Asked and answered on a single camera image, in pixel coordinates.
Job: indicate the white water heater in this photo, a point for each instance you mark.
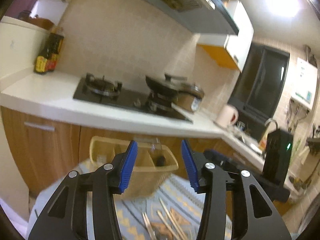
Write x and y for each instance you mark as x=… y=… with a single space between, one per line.
x=304 y=84

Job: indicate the clear plastic spoon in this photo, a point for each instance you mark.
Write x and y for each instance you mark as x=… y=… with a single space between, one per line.
x=156 y=146

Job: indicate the grey range hood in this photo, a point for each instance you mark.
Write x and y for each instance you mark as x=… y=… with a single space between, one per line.
x=199 y=16

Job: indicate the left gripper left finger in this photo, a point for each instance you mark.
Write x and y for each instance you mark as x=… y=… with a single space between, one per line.
x=65 y=217

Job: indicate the white and orange wall cabinet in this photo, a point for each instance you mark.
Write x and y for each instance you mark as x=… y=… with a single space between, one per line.
x=230 y=51

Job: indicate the beige plastic utensil basket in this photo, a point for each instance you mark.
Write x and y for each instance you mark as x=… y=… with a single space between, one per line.
x=146 y=178

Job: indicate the wooden chopstick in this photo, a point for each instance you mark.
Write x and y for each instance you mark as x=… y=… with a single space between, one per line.
x=171 y=225
x=148 y=226
x=172 y=217

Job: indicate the chrome sink faucet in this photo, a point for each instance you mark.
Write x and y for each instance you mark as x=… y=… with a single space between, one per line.
x=270 y=125

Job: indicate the dark window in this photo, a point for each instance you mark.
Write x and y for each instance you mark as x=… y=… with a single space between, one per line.
x=259 y=87

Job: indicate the black wok with lid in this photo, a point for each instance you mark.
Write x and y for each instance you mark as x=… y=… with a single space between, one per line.
x=168 y=87

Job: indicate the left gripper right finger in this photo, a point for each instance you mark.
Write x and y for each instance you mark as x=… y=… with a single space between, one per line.
x=226 y=183

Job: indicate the black gas stove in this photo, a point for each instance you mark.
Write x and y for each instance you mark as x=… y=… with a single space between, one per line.
x=104 y=92

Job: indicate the large soy sauce bottle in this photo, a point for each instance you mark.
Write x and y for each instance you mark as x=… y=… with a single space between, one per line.
x=54 y=43

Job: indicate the dark soy sauce bottle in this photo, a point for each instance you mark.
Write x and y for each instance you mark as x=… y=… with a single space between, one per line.
x=41 y=61

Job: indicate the white electric kettle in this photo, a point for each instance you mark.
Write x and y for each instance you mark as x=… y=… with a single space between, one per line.
x=228 y=116

